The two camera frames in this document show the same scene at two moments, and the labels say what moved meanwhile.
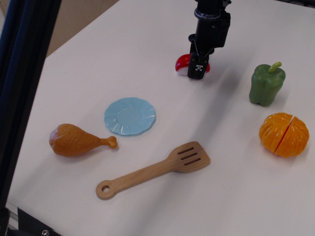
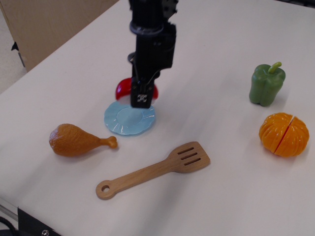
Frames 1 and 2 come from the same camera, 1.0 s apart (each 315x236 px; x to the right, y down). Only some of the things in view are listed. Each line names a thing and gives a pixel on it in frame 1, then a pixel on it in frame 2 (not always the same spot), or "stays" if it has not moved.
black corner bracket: x=28 y=225 stays
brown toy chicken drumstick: x=70 y=140 stays
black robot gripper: x=212 y=27 to x=155 y=42
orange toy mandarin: x=283 y=134 stays
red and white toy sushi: x=182 y=63 to x=123 y=93
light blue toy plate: x=130 y=116 stays
